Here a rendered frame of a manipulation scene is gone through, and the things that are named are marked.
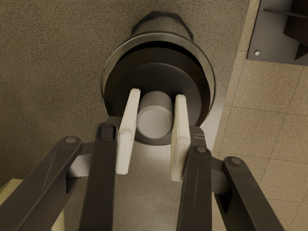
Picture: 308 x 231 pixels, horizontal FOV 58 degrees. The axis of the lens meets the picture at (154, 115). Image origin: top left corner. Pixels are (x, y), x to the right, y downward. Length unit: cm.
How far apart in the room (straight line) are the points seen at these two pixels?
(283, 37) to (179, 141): 139
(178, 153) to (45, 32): 39
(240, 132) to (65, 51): 131
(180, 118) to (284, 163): 171
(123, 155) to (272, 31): 137
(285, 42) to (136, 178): 113
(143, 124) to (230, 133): 147
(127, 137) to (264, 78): 144
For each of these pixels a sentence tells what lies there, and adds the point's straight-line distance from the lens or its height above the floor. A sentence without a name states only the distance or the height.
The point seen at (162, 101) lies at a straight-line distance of 21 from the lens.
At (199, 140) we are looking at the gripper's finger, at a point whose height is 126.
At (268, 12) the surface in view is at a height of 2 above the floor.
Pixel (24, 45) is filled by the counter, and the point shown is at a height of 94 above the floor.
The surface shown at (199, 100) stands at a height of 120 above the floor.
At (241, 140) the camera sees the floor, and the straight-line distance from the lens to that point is 171.
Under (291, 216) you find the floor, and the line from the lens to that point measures 219.
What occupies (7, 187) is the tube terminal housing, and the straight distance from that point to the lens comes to 67.
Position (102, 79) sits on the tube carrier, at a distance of 26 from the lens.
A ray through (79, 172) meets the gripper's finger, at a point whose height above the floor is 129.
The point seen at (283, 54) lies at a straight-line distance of 155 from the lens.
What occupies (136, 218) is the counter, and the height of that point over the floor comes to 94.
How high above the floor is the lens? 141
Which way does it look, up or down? 64 degrees down
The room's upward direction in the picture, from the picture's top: 175 degrees counter-clockwise
